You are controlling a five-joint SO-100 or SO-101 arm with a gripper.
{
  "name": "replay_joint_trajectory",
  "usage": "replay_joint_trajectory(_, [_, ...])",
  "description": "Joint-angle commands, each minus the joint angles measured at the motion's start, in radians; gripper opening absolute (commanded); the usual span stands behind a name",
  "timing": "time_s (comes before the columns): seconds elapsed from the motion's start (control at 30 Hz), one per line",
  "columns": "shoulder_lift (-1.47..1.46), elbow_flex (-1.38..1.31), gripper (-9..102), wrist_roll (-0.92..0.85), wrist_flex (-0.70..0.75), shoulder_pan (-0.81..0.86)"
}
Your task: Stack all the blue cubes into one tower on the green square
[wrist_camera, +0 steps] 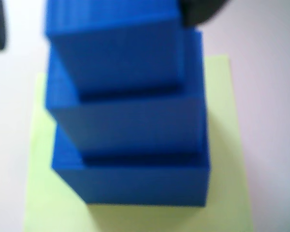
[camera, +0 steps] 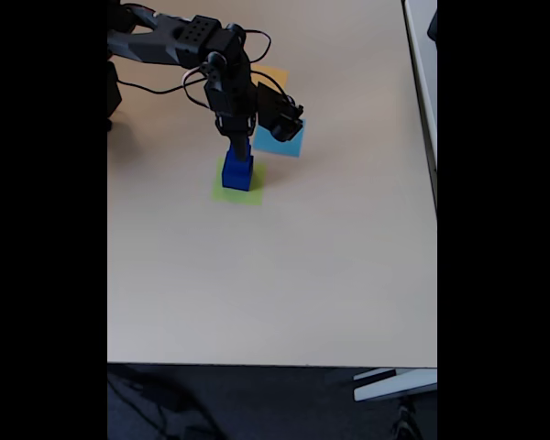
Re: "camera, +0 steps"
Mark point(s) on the medium blue cube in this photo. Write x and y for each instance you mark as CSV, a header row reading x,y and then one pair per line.
x,y
233,160

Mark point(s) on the large blue cube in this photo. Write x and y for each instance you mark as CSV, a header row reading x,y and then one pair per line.
x,y
236,179

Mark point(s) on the blue paper square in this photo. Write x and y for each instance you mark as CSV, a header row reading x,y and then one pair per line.
x,y
266,144

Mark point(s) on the orange paper square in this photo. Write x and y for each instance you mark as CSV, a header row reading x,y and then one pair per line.
x,y
275,73

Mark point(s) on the green paper square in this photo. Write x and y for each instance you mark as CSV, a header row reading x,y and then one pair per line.
x,y
238,197

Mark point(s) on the dark object on desk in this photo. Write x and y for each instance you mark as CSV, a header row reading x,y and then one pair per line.
x,y
433,25

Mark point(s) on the white table foot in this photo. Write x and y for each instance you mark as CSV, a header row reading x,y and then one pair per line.
x,y
394,387

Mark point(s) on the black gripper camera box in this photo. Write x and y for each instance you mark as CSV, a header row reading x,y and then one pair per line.
x,y
282,117

